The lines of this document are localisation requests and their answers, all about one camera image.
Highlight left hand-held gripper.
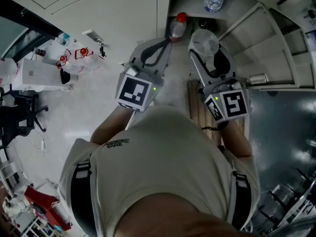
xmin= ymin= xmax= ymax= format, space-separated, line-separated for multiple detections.
xmin=115 ymin=37 xmax=173 ymax=113

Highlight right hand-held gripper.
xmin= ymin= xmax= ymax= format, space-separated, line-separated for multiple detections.
xmin=188 ymin=45 xmax=249 ymax=123

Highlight clear plastic cup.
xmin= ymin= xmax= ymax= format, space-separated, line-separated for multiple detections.
xmin=189 ymin=29 xmax=220 ymax=59

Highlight red-capped clear bottle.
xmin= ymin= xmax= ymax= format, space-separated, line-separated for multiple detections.
xmin=169 ymin=12 xmax=188 ymax=43

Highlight green bottle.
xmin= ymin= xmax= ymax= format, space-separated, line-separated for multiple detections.
xmin=194 ymin=17 xmax=219 ymax=34

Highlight beige metal locker cabinet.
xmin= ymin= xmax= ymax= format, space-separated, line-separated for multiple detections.
xmin=0 ymin=0 xmax=316 ymax=92

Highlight person's right forearm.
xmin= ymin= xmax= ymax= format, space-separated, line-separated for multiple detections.
xmin=218 ymin=122 xmax=252 ymax=158

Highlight person's left forearm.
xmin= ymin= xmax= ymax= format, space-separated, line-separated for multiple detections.
xmin=90 ymin=106 xmax=131 ymax=145

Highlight wooden pallet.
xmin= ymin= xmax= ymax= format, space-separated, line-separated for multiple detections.
xmin=187 ymin=79 xmax=250 ymax=148

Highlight white device with black face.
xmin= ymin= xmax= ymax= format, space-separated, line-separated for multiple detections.
xmin=60 ymin=68 xmax=79 ymax=85

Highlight small clear bottle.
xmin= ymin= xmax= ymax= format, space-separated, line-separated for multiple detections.
xmin=56 ymin=32 xmax=71 ymax=46

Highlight person's beige shirt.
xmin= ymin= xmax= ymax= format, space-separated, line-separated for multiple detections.
xmin=58 ymin=105 xmax=261 ymax=237

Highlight white box appliance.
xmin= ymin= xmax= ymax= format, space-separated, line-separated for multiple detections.
xmin=12 ymin=58 xmax=75 ymax=92

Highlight black framed glass partition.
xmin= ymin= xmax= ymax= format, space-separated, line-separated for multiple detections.
xmin=0 ymin=0 xmax=62 ymax=59

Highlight clear plastic bag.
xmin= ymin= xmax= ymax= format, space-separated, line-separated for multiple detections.
xmin=0 ymin=57 xmax=19 ymax=86

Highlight black office chair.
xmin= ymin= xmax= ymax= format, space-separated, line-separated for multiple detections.
xmin=0 ymin=90 xmax=49 ymax=153

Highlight red box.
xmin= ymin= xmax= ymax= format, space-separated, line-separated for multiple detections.
xmin=24 ymin=185 xmax=72 ymax=232

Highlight white shelf rack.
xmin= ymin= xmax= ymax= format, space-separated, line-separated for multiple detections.
xmin=14 ymin=213 xmax=47 ymax=237

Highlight black wrist strap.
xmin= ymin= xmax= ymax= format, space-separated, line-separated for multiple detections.
xmin=201 ymin=121 xmax=229 ymax=132

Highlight person's right black harness strap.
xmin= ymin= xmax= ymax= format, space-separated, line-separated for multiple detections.
xmin=231 ymin=171 xmax=252 ymax=232

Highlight person's black harness strap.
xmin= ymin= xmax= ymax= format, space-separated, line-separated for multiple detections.
xmin=70 ymin=160 xmax=93 ymax=237
xmin=231 ymin=171 xmax=252 ymax=232

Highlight person's left black harness strap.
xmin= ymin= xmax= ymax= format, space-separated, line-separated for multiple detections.
xmin=70 ymin=160 xmax=93 ymax=237

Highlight metal frame rack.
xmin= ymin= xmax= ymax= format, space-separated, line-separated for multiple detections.
xmin=254 ymin=166 xmax=316 ymax=232

